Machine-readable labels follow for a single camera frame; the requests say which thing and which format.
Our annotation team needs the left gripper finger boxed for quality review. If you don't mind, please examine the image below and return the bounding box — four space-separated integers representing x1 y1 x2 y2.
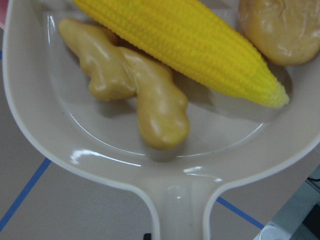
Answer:
143 233 152 240

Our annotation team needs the beige plastic dustpan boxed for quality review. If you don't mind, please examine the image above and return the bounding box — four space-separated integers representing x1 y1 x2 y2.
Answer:
2 0 320 240

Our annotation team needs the toy ginger root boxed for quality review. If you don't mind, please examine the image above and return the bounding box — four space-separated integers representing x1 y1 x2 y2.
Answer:
58 18 190 150

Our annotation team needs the yellow toy corn cob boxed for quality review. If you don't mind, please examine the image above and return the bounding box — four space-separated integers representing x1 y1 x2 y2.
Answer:
75 0 290 109

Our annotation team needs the toy brown potato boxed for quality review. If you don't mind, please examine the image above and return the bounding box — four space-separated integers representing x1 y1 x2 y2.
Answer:
238 0 320 66

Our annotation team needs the pink plastic bin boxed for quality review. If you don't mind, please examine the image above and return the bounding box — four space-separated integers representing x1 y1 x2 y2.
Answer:
0 0 9 30

